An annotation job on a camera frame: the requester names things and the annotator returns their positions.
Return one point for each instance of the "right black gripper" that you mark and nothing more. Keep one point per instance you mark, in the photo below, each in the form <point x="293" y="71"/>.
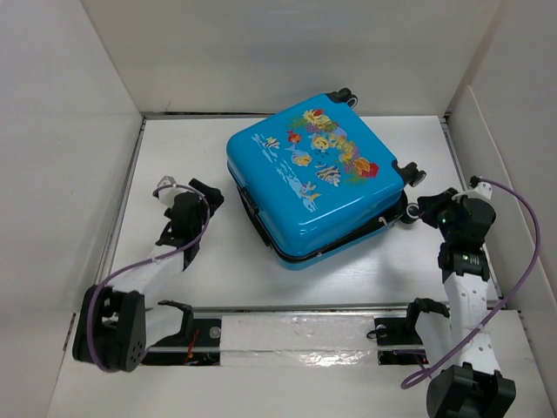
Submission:
<point x="427" y="205"/>

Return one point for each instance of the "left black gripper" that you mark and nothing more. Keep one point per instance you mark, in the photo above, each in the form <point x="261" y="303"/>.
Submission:
<point x="212" y="195"/>

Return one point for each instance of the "blue hard-shell suitcase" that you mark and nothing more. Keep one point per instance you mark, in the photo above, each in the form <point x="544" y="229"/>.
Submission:
<point x="315" y="179"/>

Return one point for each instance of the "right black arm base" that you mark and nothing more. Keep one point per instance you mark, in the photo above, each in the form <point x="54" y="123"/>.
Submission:
<point x="397" y="345"/>

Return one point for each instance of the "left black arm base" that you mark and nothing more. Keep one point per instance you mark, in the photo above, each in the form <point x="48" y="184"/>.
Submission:
<point x="199" y="349"/>

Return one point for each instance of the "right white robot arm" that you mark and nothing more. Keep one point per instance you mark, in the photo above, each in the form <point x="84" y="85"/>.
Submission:
<point x="465" y="378"/>

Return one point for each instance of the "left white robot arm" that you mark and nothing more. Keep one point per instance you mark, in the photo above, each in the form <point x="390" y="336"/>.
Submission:
<point x="120" y="318"/>

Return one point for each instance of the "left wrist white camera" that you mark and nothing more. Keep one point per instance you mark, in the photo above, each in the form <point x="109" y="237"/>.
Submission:
<point x="166" y="191"/>

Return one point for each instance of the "wrist white camera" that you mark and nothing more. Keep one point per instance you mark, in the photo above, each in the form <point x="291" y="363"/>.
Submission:
<point x="478" y="189"/>
<point x="166" y="191"/>

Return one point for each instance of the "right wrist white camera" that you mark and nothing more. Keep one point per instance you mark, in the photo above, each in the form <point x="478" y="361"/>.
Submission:
<point x="478" y="189"/>

